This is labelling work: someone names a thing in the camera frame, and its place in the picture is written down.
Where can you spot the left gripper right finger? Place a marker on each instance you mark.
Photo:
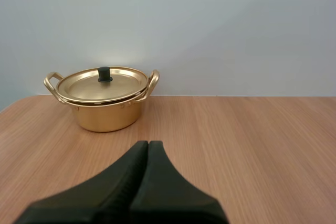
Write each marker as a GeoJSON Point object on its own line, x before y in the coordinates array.
{"type": "Point", "coordinates": [170, 192]}

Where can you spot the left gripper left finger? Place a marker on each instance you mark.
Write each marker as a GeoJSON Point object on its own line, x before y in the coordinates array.
{"type": "Point", "coordinates": [105, 190]}

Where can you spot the gold lid with black knob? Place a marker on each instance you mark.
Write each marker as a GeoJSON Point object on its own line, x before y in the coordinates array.
{"type": "Point", "coordinates": [99, 87]}

